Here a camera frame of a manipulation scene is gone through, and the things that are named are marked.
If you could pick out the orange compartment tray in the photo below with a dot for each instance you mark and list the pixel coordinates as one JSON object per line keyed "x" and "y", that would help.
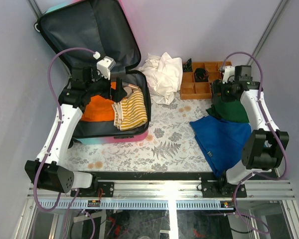
{"x": 191, "y": 90}

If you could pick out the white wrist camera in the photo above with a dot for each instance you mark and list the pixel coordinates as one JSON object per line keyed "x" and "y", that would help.
{"x": 228, "y": 74}
{"x": 105, "y": 65}

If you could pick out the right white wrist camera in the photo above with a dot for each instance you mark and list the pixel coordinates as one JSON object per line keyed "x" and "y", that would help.
{"x": 228, "y": 74}

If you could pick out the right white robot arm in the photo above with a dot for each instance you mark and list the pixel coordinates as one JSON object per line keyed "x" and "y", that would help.
{"x": 263, "y": 151}

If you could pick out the white crumpled cloth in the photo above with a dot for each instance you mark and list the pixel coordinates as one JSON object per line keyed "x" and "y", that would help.
{"x": 164, "y": 76}

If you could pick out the rolled dark sock middle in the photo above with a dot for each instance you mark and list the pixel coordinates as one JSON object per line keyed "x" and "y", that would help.
{"x": 201, "y": 75}

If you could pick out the dark green shirt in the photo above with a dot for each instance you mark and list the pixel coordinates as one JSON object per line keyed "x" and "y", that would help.
{"x": 229, "y": 111}

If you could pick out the foundation bottle grey cap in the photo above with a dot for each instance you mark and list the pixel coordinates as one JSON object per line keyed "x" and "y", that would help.
{"x": 133, "y": 87}

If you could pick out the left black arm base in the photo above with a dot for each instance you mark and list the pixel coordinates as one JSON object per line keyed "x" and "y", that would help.
{"x": 101, "y": 189}

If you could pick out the octagonal beige powder compact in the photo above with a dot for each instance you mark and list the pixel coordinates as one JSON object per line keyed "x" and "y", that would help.
{"x": 128, "y": 91}

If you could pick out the blue folded shirt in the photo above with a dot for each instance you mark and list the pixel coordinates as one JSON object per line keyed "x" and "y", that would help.
{"x": 221, "y": 142}

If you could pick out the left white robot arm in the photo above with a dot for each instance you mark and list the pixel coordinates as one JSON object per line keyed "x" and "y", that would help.
{"x": 45, "y": 172}

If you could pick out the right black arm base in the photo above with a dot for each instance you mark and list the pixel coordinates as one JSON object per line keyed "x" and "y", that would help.
{"x": 216, "y": 188}

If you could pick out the orange shirt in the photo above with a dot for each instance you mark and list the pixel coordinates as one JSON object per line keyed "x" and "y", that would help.
{"x": 99, "y": 107}

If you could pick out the pink and teal suitcase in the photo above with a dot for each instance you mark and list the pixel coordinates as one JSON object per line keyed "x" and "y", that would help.
{"x": 83, "y": 32}

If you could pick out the aluminium mounting rail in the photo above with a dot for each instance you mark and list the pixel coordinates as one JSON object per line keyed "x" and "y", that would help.
{"x": 176, "y": 194}

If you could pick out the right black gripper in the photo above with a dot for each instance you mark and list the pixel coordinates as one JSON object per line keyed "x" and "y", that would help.
{"x": 218, "y": 87}

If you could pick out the rolled dark sock outside tray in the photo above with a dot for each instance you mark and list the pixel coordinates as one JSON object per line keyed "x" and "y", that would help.
{"x": 187, "y": 66}

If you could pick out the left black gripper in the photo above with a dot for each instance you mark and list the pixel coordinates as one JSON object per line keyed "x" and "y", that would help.
{"x": 116, "y": 95}

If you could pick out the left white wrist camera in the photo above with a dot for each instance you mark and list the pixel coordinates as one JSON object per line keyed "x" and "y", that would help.
{"x": 105, "y": 65}

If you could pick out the yellow striped shirt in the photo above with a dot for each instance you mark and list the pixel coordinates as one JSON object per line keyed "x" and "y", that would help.
{"x": 130, "y": 112}

